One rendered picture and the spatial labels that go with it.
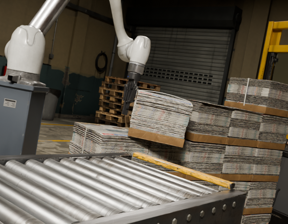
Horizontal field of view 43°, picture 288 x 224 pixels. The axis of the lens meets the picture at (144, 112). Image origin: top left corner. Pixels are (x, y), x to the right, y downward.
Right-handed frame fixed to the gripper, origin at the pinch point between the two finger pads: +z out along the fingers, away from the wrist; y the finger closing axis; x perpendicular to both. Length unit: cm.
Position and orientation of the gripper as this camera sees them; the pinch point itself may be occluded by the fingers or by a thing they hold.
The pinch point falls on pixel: (126, 108)
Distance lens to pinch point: 204.6
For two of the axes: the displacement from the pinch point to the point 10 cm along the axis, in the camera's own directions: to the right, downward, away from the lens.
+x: -8.1, -2.0, -5.5
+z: -2.5, 9.7, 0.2
